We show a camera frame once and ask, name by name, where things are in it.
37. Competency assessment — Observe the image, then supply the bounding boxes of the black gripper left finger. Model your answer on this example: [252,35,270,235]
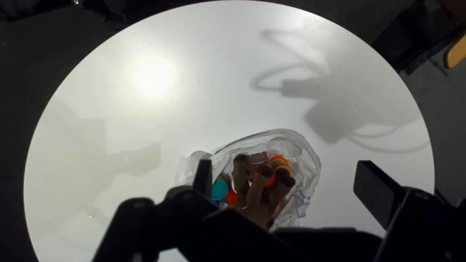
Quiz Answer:
[193,159,216,201]

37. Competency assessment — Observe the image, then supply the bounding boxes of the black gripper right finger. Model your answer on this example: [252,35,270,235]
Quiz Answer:
[353,159,408,232]

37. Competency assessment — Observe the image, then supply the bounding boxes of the brown plush moose toy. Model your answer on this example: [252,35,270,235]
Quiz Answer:
[232,152,297,230]

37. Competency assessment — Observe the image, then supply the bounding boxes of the white plastic bag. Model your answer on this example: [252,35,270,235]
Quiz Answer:
[187,128,324,230]

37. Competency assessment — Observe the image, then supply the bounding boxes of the small tub teal lid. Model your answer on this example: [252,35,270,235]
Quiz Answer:
[210,176,230,204]

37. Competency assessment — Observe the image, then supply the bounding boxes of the grey armchair wooden armrests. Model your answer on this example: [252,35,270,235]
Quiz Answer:
[370,0,466,77]

